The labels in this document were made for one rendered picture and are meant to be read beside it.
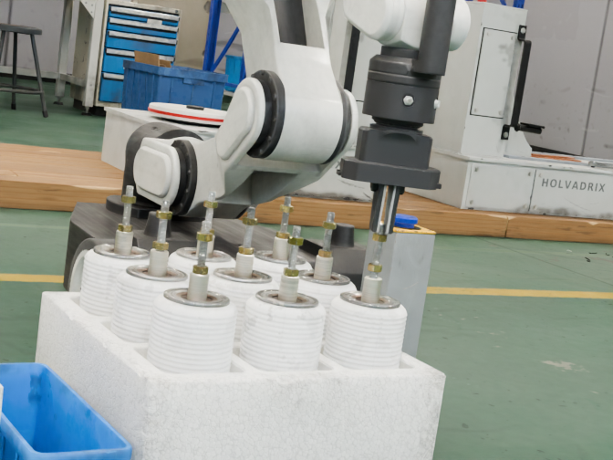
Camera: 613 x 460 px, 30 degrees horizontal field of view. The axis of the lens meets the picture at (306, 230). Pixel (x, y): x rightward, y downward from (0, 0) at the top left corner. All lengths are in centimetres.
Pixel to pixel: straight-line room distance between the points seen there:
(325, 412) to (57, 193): 209
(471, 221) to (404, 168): 262
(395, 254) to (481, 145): 253
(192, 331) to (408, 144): 34
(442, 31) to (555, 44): 753
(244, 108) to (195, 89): 420
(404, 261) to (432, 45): 41
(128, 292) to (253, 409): 22
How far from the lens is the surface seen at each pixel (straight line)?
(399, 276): 163
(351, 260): 201
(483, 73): 409
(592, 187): 440
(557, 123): 872
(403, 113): 135
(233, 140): 185
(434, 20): 133
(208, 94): 605
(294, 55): 186
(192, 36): 793
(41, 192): 332
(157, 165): 215
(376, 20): 135
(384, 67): 135
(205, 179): 205
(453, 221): 395
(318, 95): 183
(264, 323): 132
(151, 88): 599
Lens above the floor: 54
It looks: 9 degrees down
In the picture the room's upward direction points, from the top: 8 degrees clockwise
